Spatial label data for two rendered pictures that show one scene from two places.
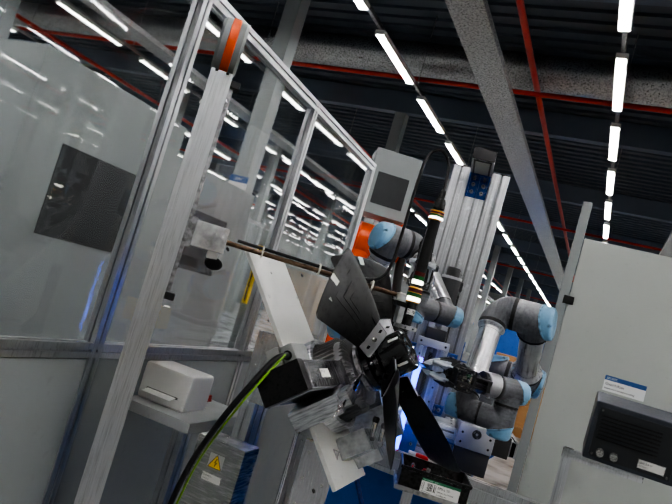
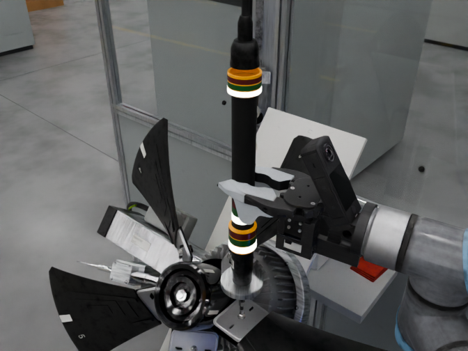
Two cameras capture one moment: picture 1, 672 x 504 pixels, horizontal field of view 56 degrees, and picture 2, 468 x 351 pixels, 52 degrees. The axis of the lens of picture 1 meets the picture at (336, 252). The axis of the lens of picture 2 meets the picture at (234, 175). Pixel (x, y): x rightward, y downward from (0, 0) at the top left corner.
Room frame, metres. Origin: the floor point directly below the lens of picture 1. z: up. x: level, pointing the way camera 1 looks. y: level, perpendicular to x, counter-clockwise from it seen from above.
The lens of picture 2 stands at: (2.05, -0.80, 1.84)
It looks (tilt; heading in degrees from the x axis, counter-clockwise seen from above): 32 degrees down; 108
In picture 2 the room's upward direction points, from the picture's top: straight up
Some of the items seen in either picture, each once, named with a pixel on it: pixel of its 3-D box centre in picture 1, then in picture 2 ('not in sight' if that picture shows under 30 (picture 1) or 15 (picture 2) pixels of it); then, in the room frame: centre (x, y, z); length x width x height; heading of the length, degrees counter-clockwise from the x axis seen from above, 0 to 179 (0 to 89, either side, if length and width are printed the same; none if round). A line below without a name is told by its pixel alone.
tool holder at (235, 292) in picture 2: (405, 312); (242, 258); (1.88, -0.25, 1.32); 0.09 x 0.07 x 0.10; 104
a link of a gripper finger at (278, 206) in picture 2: not in sight; (277, 202); (1.94, -0.29, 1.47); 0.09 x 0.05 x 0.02; 178
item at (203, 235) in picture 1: (207, 236); (256, 88); (1.74, 0.35, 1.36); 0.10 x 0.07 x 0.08; 104
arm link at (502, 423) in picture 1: (496, 419); not in sight; (2.02, -0.64, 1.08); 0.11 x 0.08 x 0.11; 68
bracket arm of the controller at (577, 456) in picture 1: (601, 464); not in sight; (1.99, -0.98, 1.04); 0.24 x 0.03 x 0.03; 69
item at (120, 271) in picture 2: (347, 396); (124, 272); (1.57, -0.13, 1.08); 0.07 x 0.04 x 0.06; 169
